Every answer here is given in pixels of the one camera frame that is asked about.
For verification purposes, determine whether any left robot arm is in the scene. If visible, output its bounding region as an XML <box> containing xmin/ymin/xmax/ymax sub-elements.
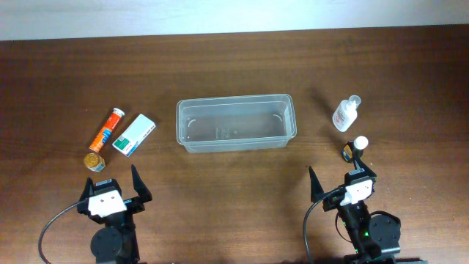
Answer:
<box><xmin>77</xmin><ymin>166</ymin><xmax>152</xmax><ymax>264</ymax></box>

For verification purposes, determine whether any white squeeze bottle clear cap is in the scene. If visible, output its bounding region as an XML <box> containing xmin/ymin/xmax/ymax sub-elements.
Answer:
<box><xmin>332</xmin><ymin>95</ymin><xmax>361</xmax><ymax>132</ymax></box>

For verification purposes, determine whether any white green medicine box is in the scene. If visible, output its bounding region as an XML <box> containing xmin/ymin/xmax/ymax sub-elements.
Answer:
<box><xmin>112</xmin><ymin>114</ymin><xmax>156</xmax><ymax>157</ymax></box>

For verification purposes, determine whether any clear plastic container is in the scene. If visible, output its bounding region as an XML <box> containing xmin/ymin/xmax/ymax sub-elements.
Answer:
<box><xmin>176</xmin><ymin>94</ymin><xmax>298</xmax><ymax>153</ymax></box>

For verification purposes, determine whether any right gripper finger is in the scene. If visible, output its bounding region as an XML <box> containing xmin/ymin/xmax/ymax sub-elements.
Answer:
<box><xmin>353</xmin><ymin>154</ymin><xmax>376</xmax><ymax>179</ymax></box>
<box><xmin>309</xmin><ymin>166</ymin><xmax>325</xmax><ymax>203</ymax></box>

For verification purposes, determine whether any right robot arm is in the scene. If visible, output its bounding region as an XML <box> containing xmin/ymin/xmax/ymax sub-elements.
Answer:
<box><xmin>302</xmin><ymin>158</ymin><xmax>425</xmax><ymax>264</ymax></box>

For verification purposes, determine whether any dark bottle white cap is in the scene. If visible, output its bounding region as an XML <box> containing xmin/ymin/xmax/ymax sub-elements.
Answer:
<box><xmin>341</xmin><ymin>136</ymin><xmax>369</xmax><ymax>163</ymax></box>

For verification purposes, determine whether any orange effervescent tablet tube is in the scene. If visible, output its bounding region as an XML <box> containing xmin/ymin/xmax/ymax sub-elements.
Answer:
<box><xmin>89</xmin><ymin>108</ymin><xmax>125</xmax><ymax>153</ymax></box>

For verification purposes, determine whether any small gold-lid jar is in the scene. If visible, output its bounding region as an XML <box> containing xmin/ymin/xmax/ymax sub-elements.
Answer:
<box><xmin>84</xmin><ymin>153</ymin><xmax>106</xmax><ymax>172</ymax></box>

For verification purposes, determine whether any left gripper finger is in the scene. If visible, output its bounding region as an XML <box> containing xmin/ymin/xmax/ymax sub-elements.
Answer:
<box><xmin>131</xmin><ymin>164</ymin><xmax>152</xmax><ymax>203</ymax></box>
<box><xmin>79</xmin><ymin>177</ymin><xmax>94</xmax><ymax>202</ymax></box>

